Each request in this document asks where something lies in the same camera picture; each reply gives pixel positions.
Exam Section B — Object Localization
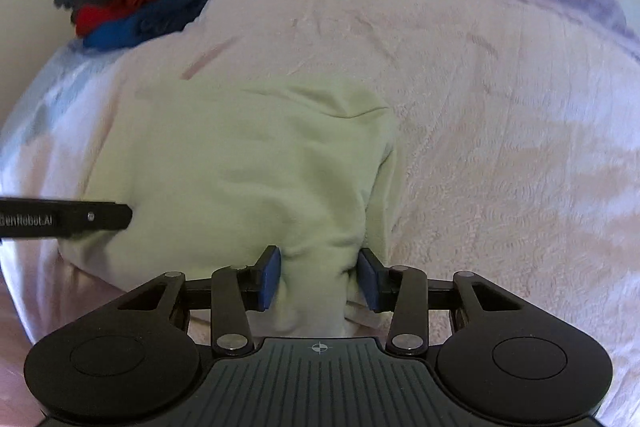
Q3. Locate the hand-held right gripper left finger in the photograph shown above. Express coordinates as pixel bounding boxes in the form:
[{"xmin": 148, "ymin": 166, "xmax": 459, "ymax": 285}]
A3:
[{"xmin": 117, "ymin": 245, "xmax": 282, "ymax": 356}]

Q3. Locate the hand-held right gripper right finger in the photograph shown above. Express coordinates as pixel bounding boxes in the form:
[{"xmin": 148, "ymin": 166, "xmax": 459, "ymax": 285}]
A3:
[{"xmin": 356, "ymin": 248, "xmax": 523, "ymax": 354}]

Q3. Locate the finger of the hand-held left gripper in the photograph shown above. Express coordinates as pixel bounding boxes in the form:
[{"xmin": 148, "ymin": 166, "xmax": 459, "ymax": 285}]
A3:
[{"xmin": 69, "ymin": 201, "xmax": 134, "ymax": 237}]

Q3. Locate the cream long-sleeved shirt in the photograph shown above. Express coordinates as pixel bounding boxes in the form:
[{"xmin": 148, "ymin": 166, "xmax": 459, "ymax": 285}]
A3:
[{"xmin": 60, "ymin": 77, "xmax": 401, "ymax": 338}]

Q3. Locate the folded blue garment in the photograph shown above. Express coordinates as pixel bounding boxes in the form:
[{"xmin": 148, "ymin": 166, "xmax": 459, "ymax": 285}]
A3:
[{"xmin": 82, "ymin": 0, "xmax": 231, "ymax": 52}]

